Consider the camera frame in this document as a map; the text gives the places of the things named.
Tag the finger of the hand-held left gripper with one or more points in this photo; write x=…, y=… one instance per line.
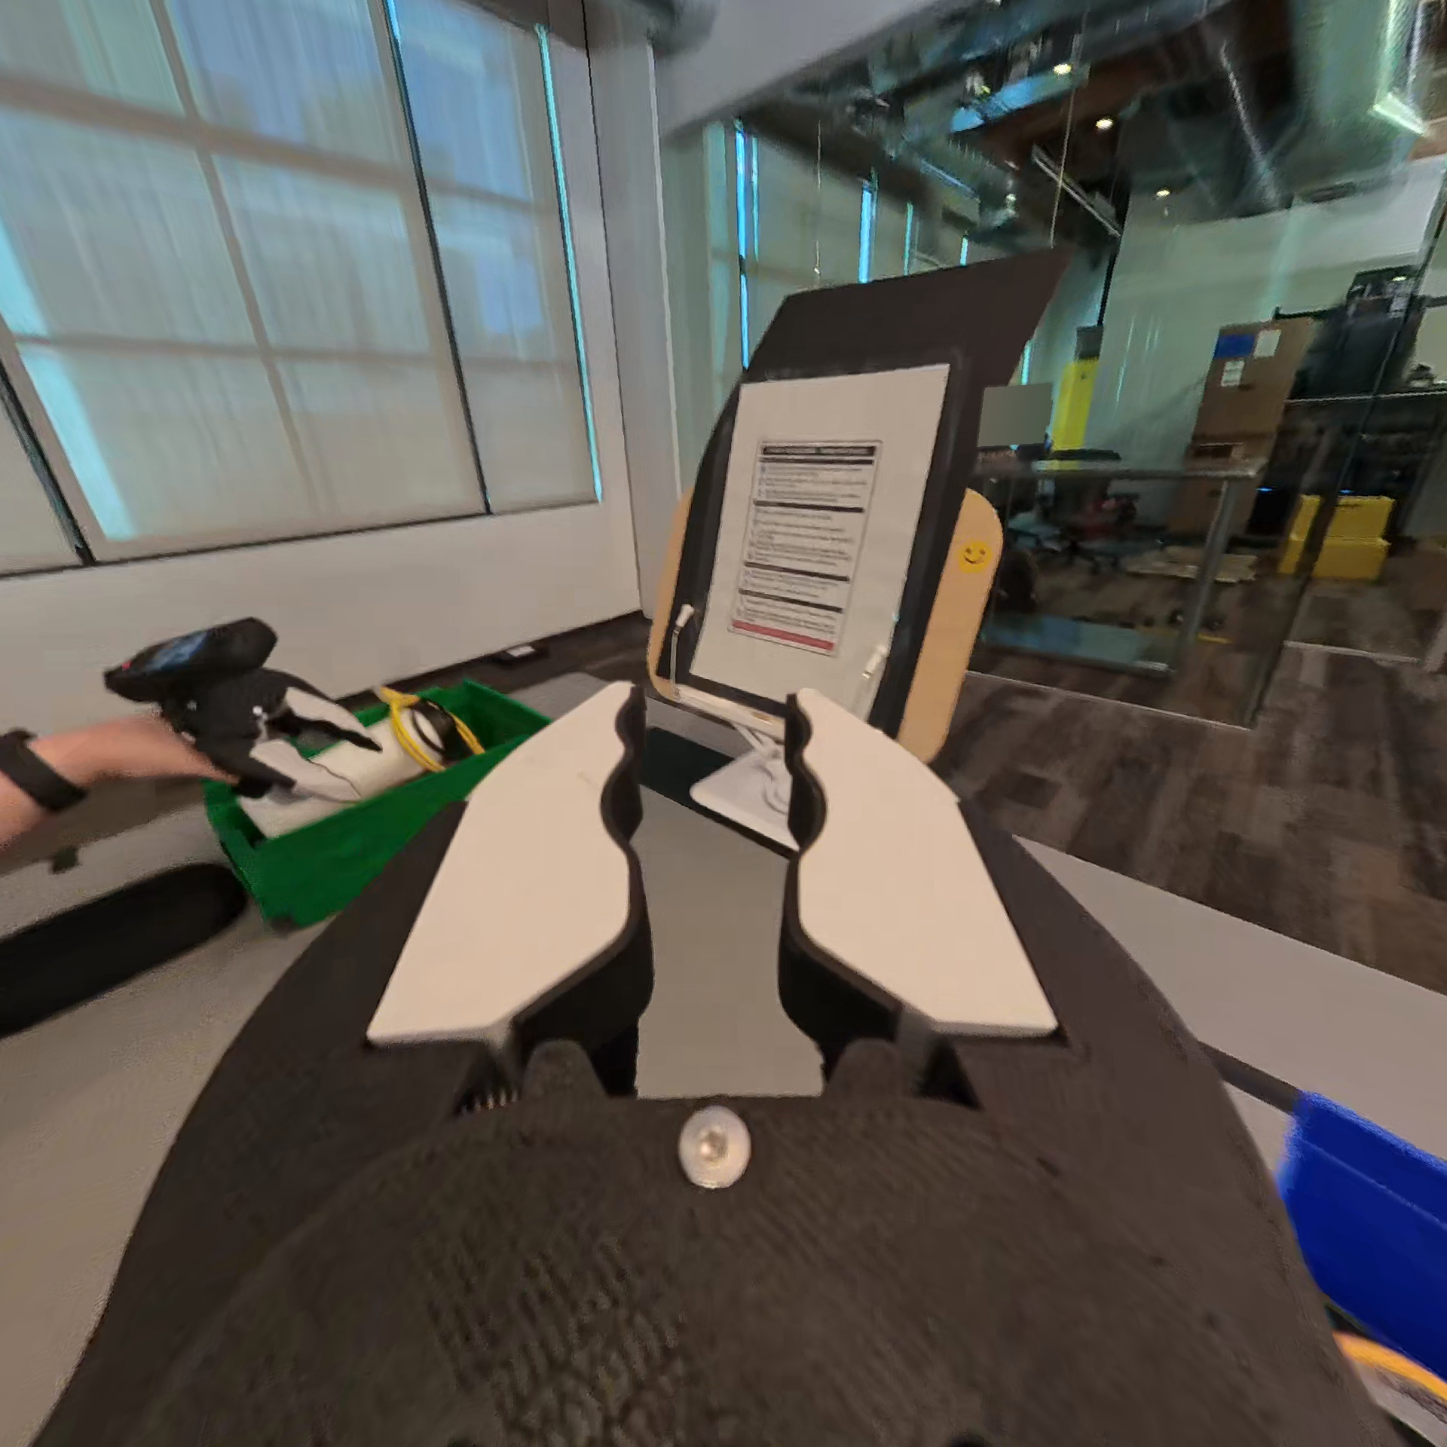
x=315, y=711
x=304, y=773

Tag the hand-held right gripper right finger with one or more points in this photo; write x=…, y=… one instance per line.
x=916, y=904

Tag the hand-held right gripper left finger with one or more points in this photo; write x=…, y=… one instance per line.
x=521, y=893

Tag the white bottle with black cap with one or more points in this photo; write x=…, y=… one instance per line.
x=385, y=777

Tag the green plastic bin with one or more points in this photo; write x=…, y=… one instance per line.
x=373, y=842

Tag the blue plastic bin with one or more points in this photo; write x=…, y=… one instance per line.
x=1369, y=1221

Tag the yellow tape roll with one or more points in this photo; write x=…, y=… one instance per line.
x=1386, y=1363

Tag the person's left forearm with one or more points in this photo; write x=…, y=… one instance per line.
x=10, y=811

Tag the grey desk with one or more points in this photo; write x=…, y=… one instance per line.
x=1188, y=960

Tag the black wrist band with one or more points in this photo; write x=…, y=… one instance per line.
x=40, y=771

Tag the white tablet stand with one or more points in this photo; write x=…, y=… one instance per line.
x=746, y=792

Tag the black floor outlet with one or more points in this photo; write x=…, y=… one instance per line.
x=518, y=651

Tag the wooden backing board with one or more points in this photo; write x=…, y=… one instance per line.
x=961, y=644

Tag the yellow smiley sticker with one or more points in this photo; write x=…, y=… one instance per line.
x=974, y=554

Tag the large window with blinds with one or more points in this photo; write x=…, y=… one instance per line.
x=284, y=283

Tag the printed instruction sheet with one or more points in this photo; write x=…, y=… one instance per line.
x=905, y=509

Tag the grey computer monitor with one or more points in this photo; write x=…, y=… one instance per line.
x=1015, y=416

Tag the yellow pillar guard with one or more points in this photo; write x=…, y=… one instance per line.
x=1077, y=389

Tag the yellow storage crate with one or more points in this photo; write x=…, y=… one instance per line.
x=1339, y=537

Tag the black display board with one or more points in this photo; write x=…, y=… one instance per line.
x=905, y=316

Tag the stack of cardboard boxes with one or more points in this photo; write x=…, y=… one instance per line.
x=1244, y=395

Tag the metal frame table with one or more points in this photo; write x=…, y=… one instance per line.
x=1132, y=466

